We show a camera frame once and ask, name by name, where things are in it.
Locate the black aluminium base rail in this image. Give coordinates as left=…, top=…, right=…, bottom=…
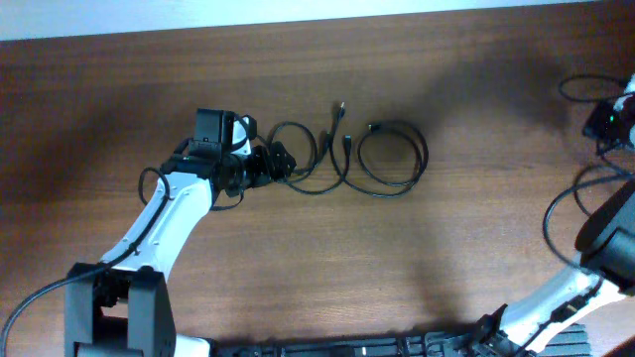
left=212, top=324, right=592, bottom=357

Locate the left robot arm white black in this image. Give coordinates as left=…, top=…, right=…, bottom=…
left=63, top=109, right=296, bottom=356

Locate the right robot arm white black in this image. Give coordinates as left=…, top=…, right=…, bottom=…
left=440, top=78, right=634, bottom=356

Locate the black usb cable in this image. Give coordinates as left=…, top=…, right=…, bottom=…
left=265, top=101, right=353, bottom=196
left=341, top=120, right=430, bottom=198

